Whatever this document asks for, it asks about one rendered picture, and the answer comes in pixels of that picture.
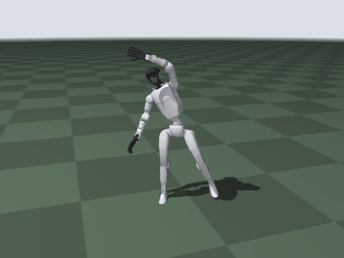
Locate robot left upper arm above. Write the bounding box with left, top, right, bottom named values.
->
left=164, top=62, right=178, bottom=91

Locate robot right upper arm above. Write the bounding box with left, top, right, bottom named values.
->
left=141, top=94, right=154, bottom=121

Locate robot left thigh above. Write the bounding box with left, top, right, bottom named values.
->
left=184, top=128, right=206, bottom=171

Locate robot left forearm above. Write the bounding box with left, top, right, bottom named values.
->
left=145, top=54, right=169, bottom=67

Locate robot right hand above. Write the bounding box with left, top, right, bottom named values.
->
left=127, top=134, right=139, bottom=154

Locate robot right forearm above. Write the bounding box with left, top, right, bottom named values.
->
left=135, top=114, right=147, bottom=139

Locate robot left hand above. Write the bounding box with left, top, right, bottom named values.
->
left=127, top=47, right=151, bottom=61

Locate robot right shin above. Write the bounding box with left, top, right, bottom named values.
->
left=160, top=165, right=169, bottom=194

